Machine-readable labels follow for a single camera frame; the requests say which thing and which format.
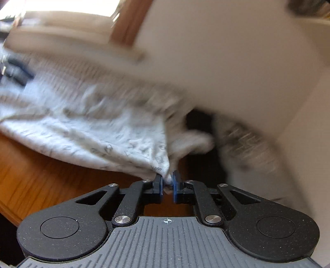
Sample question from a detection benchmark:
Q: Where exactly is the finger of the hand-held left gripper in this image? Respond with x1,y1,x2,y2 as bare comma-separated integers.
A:
5,57,36,87

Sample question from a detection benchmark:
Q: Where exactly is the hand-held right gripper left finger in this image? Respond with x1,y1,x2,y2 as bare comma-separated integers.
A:
75,174,164,227

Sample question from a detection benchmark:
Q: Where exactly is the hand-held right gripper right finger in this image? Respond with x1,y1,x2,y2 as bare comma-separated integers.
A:
172,170,261,227

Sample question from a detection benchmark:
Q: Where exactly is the white grey patterned garment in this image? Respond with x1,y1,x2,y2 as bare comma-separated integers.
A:
0,48,214,192

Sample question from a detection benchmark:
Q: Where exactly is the black folded garment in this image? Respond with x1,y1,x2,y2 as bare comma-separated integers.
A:
184,108,234,207

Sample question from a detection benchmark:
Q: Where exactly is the beige window sill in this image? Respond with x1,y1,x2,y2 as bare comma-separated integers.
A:
5,24,146,64

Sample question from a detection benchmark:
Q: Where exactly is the grey printed t-shirt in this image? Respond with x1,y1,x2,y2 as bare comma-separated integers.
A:
213,115,310,214

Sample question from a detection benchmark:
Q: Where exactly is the bright window pane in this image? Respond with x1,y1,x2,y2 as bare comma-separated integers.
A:
15,0,121,20

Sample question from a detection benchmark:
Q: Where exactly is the wooden window frame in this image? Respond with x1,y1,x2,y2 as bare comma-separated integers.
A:
110,0,156,51

